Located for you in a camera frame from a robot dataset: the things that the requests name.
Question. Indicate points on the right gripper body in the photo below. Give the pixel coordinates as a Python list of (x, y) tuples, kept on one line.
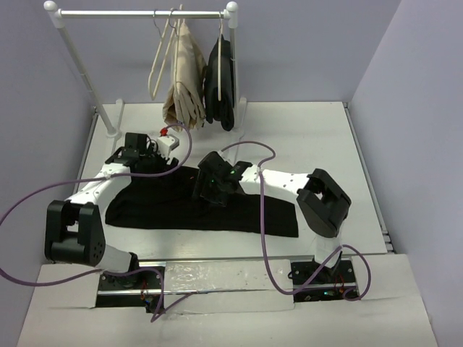
[(212, 190)]

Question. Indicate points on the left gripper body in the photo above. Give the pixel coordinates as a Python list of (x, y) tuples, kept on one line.
[(152, 160)]

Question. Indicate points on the black trousers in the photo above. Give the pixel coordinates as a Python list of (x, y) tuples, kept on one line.
[(220, 111), (166, 203)]

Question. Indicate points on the cream wooden hanger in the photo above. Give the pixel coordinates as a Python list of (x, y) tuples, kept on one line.
[(162, 54)]

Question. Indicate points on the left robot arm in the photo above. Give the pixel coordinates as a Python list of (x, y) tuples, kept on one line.
[(74, 227)]

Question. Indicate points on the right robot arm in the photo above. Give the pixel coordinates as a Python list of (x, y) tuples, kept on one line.
[(322, 202)]

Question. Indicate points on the beige trousers on hanger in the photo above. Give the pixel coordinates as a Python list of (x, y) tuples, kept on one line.
[(184, 103)]

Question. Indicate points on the black trousers on hanger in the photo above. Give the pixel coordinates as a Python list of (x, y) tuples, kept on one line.
[(220, 111)]

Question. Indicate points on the cream hanger under beige trousers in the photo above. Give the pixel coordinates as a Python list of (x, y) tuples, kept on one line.
[(175, 49)]

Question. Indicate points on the cream hanger under black trousers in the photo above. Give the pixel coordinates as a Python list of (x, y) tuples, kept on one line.
[(219, 51)]

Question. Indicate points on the white clothes rack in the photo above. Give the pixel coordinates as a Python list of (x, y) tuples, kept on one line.
[(229, 14)]

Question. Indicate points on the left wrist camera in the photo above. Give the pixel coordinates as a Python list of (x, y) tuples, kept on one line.
[(166, 143)]

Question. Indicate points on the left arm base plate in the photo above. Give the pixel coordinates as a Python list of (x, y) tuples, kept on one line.
[(141, 289)]

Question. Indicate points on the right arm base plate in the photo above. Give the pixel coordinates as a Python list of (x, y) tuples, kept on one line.
[(328, 285)]

